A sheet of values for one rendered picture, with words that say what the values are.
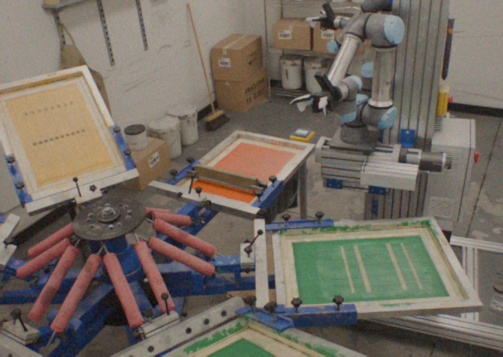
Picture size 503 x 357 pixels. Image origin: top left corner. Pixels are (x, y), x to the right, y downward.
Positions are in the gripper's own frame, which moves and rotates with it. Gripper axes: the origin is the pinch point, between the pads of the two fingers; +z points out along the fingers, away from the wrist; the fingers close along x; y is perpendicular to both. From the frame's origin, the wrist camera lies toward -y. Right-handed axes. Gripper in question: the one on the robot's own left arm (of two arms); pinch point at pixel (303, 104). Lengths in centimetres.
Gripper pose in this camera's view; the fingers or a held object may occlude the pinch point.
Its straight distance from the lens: 197.3
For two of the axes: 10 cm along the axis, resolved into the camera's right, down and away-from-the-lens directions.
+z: -7.0, 4.0, -5.9
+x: -6.9, -1.9, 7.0
